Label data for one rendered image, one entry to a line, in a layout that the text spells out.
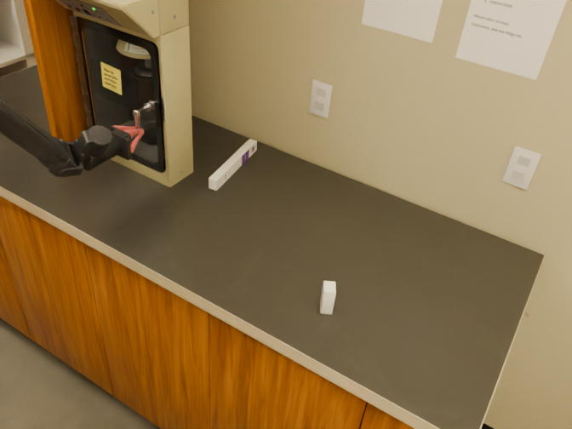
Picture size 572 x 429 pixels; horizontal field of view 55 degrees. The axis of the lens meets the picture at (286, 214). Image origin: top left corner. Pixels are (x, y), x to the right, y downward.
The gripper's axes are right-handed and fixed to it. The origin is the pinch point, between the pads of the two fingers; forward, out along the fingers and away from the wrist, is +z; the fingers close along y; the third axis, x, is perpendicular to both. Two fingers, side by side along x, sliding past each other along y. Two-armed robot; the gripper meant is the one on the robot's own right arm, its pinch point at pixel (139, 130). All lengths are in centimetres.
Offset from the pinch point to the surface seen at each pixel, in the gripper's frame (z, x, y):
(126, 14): -4.6, -34.7, -4.9
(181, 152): 11.3, 10.6, -5.2
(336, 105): 49, -1, -37
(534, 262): 41, 21, -107
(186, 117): 14.3, 0.0, -5.2
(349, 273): 5, 20, -67
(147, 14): 1.7, -33.0, -5.4
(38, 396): -34, 114, 33
